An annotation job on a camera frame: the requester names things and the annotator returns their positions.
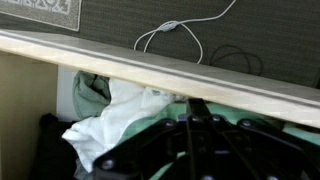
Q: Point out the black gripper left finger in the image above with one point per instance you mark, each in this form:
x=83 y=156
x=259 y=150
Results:
x=196 y=140

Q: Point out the light wooden drawer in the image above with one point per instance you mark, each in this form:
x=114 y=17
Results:
x=166 y=80

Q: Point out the grey patterned rug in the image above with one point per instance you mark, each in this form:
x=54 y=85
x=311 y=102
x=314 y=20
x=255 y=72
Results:
x=50 y=11

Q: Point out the black garment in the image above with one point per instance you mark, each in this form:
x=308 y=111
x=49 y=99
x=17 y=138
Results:
x=53 y=150

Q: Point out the bright green garment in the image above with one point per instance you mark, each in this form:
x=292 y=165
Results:
x=230 y=111

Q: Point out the white garment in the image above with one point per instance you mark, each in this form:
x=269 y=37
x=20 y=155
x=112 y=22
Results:
x=110 y=126

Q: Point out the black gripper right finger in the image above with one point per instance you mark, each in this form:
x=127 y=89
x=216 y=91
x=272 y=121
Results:
x=253 y=150

